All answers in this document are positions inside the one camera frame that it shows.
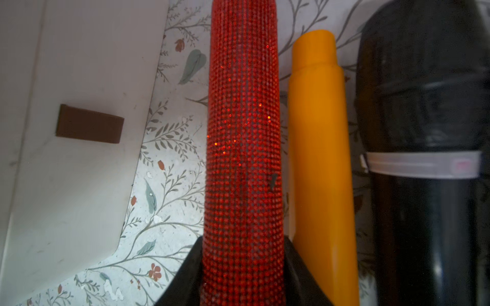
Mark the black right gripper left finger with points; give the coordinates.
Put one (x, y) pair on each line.
(184, 289)

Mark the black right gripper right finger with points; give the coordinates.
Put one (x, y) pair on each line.
(300, 286)

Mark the white plastic drawer cabinet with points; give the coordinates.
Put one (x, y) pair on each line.
(76, 82)

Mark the brown bottom drawer handle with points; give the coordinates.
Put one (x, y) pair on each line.
(82, 124)

